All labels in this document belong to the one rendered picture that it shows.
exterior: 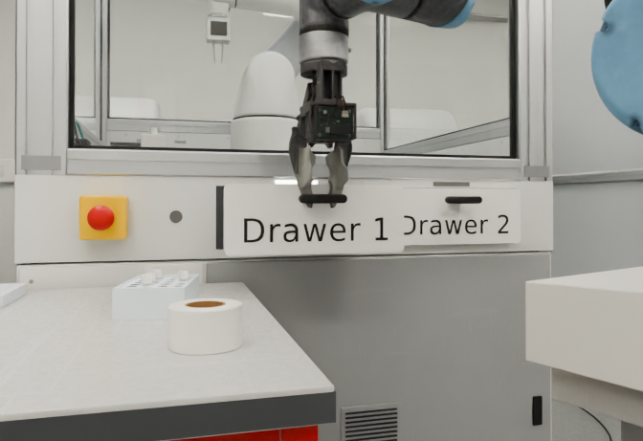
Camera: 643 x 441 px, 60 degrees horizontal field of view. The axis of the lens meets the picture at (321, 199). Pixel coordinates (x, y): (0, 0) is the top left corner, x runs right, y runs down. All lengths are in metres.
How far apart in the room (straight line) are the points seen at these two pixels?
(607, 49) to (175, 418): 0.40
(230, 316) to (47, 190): 0.56
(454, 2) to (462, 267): 0.53
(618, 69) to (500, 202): 0.74
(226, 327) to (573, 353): 0.30
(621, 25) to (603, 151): 2.41
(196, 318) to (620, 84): 0.39
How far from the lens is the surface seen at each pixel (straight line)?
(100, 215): 0.94
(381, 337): 1.10
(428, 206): 1.09
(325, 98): 0.83
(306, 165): 0.83
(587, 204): 2.92
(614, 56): 0.46
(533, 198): 1.24
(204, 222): 1.01
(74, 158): 1.02
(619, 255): 2.78
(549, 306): 0.51
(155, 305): 0.70
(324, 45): 0.83
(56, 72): 1.05
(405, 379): 1.14
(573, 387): 0.56
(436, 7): 0.85
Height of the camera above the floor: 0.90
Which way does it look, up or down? level
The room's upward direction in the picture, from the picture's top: straight up
